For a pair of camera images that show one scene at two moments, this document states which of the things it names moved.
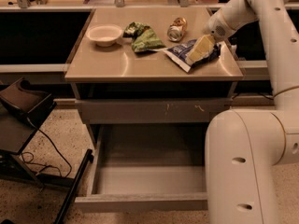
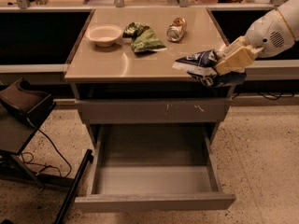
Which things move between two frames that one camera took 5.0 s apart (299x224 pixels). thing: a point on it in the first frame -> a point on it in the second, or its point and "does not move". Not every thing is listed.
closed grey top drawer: [150, 111] does not move
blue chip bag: [177, 53] -> [201, 66]
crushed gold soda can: [177, 29] does not move
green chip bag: [144, 38] does not move
